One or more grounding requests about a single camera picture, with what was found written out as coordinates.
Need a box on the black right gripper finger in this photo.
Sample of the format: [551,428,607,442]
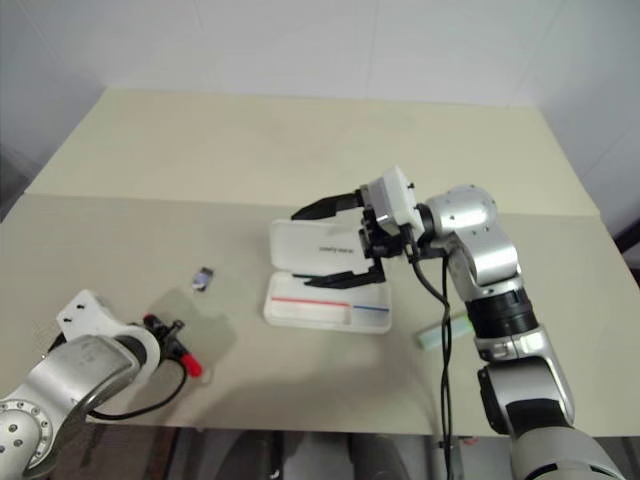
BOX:
[302,256,387,290]
[290,187,366,222]

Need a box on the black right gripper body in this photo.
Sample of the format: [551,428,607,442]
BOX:
[357,186,415,261]

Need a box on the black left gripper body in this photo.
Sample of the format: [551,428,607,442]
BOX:
[147,320,175,354]

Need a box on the white plastic pencil case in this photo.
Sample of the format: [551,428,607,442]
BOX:
[262,218,394,336]

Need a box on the small dark blue eraser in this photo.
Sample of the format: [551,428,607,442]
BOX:
[190,267,217,292]

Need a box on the light green eraser block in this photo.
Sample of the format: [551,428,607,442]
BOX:
[416,310,475,350]

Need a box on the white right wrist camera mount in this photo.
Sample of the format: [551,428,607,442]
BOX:
[367,165,426,241]

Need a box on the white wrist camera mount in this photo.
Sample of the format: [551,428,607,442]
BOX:
[367,165,426,241]
[56,288,162,374]

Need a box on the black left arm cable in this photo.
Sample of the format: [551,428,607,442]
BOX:
[89,349,190,420]

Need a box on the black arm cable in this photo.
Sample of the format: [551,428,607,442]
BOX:
[89,349,190,420]
[407,238,456,480]

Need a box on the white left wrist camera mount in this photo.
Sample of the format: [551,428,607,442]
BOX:
[56,288,162,374]

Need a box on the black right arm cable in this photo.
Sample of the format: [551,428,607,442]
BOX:
[407,238,456,480]

